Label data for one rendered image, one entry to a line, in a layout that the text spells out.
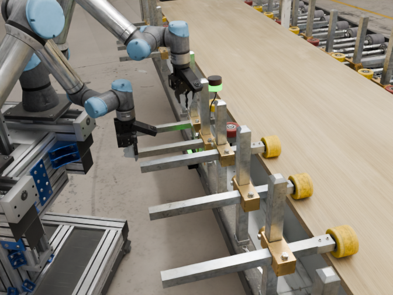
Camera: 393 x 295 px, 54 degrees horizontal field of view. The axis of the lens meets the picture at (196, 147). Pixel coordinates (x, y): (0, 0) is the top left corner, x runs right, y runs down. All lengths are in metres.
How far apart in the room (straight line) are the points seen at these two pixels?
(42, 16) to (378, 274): 1.14
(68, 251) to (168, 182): 0.98
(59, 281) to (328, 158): 1.38
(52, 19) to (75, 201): 1.83
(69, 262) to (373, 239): 1.49
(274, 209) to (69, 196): 2.12
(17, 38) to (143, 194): 1.79
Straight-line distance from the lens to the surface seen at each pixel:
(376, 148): 1.63
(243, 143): 1.14
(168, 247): 2.38
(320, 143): 1.61
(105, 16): 1.42
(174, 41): 1.48
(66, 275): 2.10
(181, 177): 2.89
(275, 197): 0.96
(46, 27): 1.21
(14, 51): 1.21
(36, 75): 1.67
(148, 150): 1.63
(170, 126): 1.87
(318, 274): 0.82
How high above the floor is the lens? 1.74
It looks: 33 degrees down
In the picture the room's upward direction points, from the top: 3 degrees counter-clockwise
